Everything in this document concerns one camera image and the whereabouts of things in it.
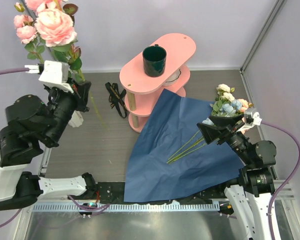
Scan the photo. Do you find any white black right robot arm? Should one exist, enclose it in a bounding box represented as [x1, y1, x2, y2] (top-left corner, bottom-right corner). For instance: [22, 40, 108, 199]
[197, 109, 281, 240]

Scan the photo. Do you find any pink three-tier wooden shelf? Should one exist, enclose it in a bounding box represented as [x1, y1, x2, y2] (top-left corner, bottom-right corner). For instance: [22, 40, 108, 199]
[119, 33, 196, 133]

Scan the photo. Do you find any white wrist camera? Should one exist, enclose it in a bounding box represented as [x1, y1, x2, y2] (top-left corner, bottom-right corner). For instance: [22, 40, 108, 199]
[237, 107, 262, 133]
[24, 60, 74, 94]

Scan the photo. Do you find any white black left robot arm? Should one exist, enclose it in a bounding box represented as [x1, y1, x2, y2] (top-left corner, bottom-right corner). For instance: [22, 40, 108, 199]
[0, 78, 97, 211]

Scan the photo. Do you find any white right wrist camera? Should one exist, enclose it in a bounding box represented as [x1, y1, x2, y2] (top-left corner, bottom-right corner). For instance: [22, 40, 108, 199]
[237, 107, 262, 133]

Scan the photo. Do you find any white slotted cable duct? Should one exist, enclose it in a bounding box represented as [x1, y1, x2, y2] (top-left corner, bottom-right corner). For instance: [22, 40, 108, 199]
[32, 201, 220, 213]

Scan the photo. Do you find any blue wrapping paper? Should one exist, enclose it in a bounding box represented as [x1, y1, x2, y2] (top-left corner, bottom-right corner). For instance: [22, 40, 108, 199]
[124, 90, 243, 203]

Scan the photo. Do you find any right aluminium frame post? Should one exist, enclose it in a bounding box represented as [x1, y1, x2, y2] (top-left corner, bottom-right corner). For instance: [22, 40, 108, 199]
[240, 0, 287, 75]

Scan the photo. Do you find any black ribbon gold lettering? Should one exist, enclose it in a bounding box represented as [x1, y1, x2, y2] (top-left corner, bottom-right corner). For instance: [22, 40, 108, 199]
[105, 82, 128, 119]

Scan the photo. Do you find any white ribbed ceramic vase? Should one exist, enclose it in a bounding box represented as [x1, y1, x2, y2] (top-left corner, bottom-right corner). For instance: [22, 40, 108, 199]
[68, 110, 84, 128]

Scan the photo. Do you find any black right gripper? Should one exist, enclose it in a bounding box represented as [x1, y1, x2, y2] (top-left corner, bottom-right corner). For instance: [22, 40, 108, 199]
[197, 112, 254, 165]

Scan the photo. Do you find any white bowl on shelf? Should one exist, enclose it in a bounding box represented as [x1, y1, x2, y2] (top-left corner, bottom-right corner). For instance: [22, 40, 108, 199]
[163, 68, 182, 86]

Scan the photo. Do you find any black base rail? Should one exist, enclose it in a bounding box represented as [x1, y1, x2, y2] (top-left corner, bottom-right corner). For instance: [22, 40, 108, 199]
[67, 180, 238, 205]

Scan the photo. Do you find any artificial flower bunch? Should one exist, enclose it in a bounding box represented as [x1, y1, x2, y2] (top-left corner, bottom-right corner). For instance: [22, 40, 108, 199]
[166, 84, 254, 164]

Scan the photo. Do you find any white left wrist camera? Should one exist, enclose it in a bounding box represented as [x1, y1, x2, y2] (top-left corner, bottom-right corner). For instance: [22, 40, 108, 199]
[24, 60, 74, 94]

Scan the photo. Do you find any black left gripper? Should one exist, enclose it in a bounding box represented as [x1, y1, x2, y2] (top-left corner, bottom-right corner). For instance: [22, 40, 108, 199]
[50, 77, 95, 144]

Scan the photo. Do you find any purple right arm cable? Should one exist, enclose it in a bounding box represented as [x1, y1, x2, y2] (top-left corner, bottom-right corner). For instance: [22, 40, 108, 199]
[261, 120, 300, 240]

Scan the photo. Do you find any dark green cup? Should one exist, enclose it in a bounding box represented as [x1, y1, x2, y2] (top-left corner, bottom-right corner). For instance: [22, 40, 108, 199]
[142, 44, 167, 78]

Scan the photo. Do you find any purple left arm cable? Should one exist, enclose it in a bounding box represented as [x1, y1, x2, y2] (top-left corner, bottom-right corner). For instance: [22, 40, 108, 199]
[0, 67, 116, 230]

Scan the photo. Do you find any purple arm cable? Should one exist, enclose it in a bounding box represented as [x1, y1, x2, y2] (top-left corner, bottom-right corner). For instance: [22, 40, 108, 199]
[261, 120, 300, 240]
[0, 67, 116, 230]

